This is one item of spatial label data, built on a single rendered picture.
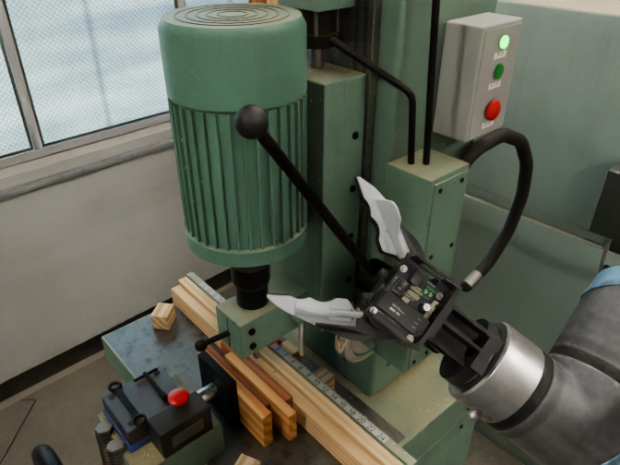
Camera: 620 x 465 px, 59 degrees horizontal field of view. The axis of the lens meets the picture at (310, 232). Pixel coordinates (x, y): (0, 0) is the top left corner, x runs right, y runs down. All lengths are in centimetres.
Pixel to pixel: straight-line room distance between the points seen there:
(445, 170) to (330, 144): 16
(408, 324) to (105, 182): 174
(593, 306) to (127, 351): 79
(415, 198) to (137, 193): 157
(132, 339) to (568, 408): 80
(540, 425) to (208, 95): 47
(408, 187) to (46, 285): 166
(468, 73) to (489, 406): 45
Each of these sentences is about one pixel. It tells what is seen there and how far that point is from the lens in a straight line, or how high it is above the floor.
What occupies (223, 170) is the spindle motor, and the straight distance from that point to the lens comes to 67.
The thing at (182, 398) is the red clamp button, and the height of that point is 102.
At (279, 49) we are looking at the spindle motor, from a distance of 63.
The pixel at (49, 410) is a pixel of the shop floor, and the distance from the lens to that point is 233.
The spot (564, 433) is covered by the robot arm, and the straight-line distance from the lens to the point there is 57.
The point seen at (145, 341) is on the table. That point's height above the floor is 90.
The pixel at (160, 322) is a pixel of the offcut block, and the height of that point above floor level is 92.
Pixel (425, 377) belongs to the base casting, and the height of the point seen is 80.
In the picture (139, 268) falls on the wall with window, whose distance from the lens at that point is 236.
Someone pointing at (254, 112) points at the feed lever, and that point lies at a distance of 55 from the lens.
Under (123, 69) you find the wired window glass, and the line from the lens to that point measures 214.
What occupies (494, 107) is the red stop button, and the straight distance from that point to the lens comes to 84.
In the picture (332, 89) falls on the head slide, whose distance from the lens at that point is 73.
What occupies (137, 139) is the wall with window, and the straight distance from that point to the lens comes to 214.
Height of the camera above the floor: 162
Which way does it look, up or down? 32 degrees down
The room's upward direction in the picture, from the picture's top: straight up
